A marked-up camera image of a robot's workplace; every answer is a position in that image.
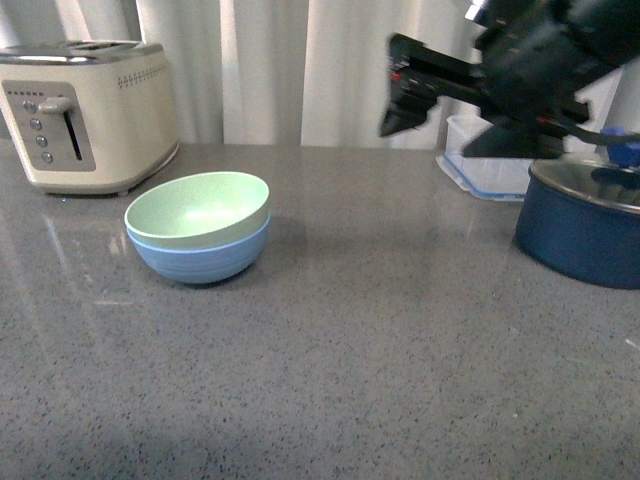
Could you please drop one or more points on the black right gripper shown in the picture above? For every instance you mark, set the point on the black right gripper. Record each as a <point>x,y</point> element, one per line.
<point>535,57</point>

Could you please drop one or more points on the green plastic bowl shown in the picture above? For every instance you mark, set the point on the green plastic bowl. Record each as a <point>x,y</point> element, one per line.
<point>200,211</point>

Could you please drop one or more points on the blue plastic bowl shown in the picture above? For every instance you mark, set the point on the blue plastic bowl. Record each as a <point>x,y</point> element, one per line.
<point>206,265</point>

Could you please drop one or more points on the clear plastic food container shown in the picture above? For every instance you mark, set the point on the clear plastic food container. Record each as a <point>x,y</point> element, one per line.
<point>488,178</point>

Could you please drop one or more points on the glass lid blue knob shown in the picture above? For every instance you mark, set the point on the glass lid blue knob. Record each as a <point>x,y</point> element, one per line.
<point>592,178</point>

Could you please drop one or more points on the blue saucepan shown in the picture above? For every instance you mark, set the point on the blue saucepan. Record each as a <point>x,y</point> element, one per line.
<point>579,238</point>

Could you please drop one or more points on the white curtain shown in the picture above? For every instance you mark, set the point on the white curtain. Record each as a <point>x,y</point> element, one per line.
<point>309,73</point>

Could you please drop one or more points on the cream two-slot toaster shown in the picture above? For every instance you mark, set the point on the cream two-slot toaster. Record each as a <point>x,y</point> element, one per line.
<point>89,116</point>

